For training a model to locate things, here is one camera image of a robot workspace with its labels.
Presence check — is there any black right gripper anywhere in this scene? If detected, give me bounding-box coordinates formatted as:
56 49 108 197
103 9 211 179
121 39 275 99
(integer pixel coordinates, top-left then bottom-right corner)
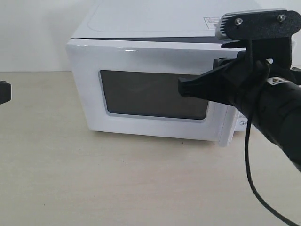
178 37 296 118

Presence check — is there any white microwave door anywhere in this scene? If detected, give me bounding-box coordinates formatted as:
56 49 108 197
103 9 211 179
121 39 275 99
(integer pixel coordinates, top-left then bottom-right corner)
66 39 238 146

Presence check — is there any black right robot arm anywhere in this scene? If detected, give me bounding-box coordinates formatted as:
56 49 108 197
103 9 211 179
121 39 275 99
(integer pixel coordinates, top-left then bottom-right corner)
219 38 301 169

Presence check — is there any printed paper instruction sheet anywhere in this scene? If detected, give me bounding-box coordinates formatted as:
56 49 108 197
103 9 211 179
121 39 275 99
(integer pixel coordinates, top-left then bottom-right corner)
204 16 221 30

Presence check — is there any white microwave oven body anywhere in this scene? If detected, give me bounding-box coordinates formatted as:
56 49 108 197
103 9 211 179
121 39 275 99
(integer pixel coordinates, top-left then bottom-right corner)
70 0 301 148

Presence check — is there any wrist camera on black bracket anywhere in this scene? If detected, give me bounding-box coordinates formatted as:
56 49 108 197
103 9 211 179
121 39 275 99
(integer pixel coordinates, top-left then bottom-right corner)
215 9 301 40

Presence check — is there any black camera cable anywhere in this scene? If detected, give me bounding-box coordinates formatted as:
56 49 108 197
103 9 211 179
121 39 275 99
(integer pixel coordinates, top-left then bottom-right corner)
243 40 301 226

